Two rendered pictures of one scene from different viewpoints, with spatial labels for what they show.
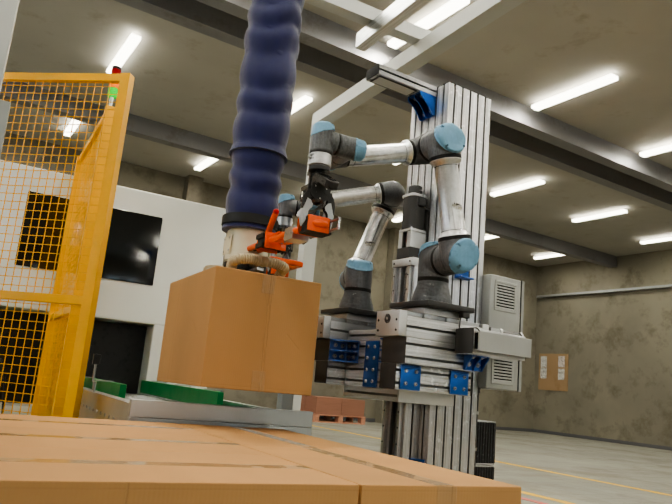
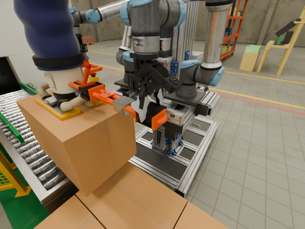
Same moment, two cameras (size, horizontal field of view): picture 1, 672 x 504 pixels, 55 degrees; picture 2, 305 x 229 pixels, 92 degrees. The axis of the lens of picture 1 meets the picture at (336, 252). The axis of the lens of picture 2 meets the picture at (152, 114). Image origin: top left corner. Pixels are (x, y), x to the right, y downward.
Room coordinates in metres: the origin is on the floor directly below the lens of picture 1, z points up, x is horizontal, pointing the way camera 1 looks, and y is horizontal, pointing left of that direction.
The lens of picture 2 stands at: (1.60, 0.25, 1.48)
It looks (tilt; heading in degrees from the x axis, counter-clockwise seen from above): 32 degrees down; 335
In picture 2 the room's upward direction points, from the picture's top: straight up
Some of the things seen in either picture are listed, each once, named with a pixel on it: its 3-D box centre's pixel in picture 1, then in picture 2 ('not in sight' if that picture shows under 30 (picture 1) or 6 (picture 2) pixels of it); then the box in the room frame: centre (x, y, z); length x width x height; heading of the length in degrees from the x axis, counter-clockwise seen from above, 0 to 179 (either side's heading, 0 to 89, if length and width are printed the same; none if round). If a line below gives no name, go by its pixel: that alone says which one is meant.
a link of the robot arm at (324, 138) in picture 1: (323, 140); (146, 10); (2.03, 0.08, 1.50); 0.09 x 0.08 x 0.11; 115
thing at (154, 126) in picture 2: (313, 226); (150, 116); (2.00, 0.08, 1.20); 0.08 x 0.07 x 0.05; 28
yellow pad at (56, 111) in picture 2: not in sight; (55, 102); (2.49, 0.44, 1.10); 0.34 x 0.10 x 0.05; 28
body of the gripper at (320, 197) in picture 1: (316, 186); (145, 73); (2.03, 0.08, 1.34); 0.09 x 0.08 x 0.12; 28
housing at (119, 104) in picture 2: (296, 235); (124, 105); (2.12, 0.14, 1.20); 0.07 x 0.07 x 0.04; 28
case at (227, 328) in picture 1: (234, 334); (81, 129); (2.51, 0.36, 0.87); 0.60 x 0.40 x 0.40; 28
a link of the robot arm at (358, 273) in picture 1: (358, 274); (130, 61); (2.82, -0.11, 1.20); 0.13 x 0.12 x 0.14; 8
